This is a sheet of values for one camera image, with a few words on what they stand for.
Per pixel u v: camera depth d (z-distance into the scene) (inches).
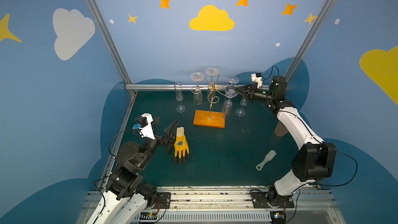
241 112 43.5
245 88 29.4
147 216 28.8
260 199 29.5
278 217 28.9
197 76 32.3
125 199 18.0
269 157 34.7
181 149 35.4
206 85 31.7
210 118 41.2
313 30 33.9
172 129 21.4
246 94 28.1
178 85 36.7
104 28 33.1
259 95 27.6
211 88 32.1
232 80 33.0
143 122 19.6
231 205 29.0
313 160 17.7
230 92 30.1
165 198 29.5
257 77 29.5
